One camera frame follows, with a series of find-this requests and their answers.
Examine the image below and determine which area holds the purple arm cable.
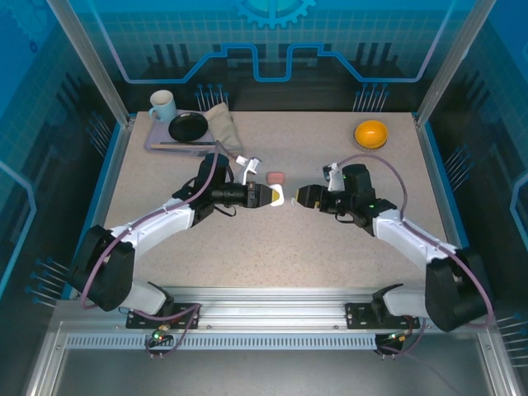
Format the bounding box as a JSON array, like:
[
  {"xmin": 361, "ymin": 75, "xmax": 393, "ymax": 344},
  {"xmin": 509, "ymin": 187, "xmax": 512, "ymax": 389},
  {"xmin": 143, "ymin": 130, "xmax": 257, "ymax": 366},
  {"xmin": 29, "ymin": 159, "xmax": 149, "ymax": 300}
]
[
  {"xmin": 329, "ymin": 154, "xmax": 495, "ymax": 361},
  {"xmin": 80, "ymin": 139, "xmax": 248, "ymax": 361}
]

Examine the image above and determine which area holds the small LED connector board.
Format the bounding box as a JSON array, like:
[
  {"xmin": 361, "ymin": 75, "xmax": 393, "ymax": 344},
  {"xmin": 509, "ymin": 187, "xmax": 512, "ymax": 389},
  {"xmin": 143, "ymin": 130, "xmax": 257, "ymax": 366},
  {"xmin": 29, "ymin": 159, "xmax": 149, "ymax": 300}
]
[
  {"xmin": 383, "ymin": 329, "xmax": 413, "ymax": 344},
  {"xmin": 148, "ymin": 325, "xmax": 173, "ymax": 344}
]

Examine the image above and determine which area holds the lavender plastic tray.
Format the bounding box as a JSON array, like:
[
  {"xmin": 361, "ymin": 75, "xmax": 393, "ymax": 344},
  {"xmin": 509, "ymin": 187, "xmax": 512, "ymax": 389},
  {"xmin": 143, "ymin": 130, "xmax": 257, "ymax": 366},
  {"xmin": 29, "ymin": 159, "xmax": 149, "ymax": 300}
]
[{"xmin": 144, "ymin": 108, "xmax": 226, "ymax": 160}]

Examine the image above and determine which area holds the woven round coaster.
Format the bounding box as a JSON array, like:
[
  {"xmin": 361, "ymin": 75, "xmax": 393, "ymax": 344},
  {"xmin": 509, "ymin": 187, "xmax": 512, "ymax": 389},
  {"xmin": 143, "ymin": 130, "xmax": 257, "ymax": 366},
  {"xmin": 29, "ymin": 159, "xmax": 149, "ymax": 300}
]
[{"xmin": 356, "ymin": 139, "xmax": 388, "ymax": 153}]

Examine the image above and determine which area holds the black round plate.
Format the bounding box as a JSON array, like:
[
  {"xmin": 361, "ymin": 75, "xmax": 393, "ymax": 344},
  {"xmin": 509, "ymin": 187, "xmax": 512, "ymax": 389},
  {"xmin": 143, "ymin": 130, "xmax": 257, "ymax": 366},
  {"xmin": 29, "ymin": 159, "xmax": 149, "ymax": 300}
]
[{"xmin": 167, "ymin": 111, "xmax": 209, "ymax": 143}]

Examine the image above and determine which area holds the aluminium frame post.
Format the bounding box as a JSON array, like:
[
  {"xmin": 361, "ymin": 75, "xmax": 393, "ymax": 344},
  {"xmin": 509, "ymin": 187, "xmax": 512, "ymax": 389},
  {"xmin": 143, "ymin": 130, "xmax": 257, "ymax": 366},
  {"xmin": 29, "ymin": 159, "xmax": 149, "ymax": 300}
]
[
  {"xmin": 414, "ymin": 0, "xmax": 498, "ymax": 130},
  {"xmin": 45, "ymin": 0, "xmax": 137, "ymax": 130}
]

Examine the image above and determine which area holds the black mount plate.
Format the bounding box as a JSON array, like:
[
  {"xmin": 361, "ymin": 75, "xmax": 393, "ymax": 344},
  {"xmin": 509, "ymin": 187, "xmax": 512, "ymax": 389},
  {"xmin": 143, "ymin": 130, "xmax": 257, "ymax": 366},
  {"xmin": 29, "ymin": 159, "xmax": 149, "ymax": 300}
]
[
  {"xmin": 125, "ymin": 303, "xmax": 202, "ymax": 330},
  {"xmin": 345, "ymin": 302, "xmax": 422, "ymax": 330}
]

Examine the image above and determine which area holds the slotted grey cable duct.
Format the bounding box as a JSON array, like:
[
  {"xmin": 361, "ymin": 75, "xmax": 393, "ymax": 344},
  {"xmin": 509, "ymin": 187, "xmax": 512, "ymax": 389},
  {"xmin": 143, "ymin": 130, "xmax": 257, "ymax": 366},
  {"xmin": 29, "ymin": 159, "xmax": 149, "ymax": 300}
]
[{"xmin": 64, "ymin": 334, "xmax": 379, "ymax": 351}]

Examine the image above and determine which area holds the light blue mug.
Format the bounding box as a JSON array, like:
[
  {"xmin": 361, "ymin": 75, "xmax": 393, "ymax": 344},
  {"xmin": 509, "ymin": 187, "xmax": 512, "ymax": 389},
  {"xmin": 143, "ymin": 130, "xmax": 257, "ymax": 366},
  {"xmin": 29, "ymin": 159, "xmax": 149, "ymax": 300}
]
[{"xmin": 148, "ymin": 89, "xmax": 179, "ymax": 124}]

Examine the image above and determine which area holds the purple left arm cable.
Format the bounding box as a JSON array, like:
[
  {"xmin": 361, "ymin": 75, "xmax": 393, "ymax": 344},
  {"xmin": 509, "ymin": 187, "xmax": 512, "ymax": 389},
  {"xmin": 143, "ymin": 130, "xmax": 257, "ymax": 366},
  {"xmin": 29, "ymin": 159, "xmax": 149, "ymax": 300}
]
[{"xmin": 80, "ymin": 139, "xmax": 248, "ymax": 361}]

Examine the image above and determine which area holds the blue table edge trim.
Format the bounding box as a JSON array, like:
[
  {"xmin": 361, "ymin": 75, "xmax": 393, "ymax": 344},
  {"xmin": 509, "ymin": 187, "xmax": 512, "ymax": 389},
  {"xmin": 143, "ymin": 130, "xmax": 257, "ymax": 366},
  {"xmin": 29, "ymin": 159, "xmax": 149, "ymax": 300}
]
[
  {"xmin": 61, "ymin": 121, "xmax": 127, "ymax": 300},
  {"xmin": 422, "ymin": 119, "xmax": 486, "ymax": 300}
]

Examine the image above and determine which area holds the beige folded cloth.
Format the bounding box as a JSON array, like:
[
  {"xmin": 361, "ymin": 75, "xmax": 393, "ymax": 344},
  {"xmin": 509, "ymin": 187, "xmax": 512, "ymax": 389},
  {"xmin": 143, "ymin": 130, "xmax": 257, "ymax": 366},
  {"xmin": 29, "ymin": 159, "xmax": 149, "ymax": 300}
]
[{"xmin": 205, "ymin": 101, "xmax": 245, "ymax": 158}]

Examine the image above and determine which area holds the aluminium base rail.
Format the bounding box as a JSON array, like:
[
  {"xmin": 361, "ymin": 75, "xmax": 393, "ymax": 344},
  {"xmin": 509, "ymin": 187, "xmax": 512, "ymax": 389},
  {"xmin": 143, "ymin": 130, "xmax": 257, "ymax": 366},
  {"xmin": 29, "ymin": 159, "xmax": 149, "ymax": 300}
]
[{"xmin": 55, "ymin": 286, "xmax": 492, "ymax": 333}]

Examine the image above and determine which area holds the black left mount plate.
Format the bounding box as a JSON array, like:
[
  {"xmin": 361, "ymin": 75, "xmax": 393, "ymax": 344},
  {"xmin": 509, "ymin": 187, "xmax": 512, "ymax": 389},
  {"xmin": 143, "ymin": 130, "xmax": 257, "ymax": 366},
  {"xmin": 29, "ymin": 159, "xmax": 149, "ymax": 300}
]
[{"xmin": 125, "ymin": 303, "xmax": 202, "ymax": 330}]

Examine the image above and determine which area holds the black right mount plate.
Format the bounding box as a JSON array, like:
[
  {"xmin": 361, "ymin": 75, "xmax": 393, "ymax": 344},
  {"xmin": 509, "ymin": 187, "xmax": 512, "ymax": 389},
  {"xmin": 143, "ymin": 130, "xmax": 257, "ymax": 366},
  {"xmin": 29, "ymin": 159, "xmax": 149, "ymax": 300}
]
[{"xmin": 345, "ymin": 302, "xmax": 422, "ymax": 330}]

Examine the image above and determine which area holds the wooden flat stick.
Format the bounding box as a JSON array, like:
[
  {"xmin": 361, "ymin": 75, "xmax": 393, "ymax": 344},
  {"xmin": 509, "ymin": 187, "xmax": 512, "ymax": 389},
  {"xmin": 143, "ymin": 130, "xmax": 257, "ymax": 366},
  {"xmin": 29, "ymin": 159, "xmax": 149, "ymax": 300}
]
[{"xmin": 150, "ymin": 143, "xmax": 218, "ymax": 151}]

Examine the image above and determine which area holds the orange bowl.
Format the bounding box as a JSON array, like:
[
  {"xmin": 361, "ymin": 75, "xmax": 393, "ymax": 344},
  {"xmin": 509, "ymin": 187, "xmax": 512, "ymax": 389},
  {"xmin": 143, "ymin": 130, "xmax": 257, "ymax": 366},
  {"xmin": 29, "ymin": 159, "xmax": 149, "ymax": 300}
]
[{"xmin": 354, "ymin": 120, "xmax": 389, "ymax": 149}]

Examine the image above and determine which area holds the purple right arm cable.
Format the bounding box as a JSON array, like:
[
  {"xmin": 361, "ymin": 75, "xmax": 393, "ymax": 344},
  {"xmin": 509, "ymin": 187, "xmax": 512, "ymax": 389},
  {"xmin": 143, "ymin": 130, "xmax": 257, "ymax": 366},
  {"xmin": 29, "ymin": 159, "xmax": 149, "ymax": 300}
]
[{"xmin": 329, "ymin": 154, "xmax": 495, "ymax": 361}]

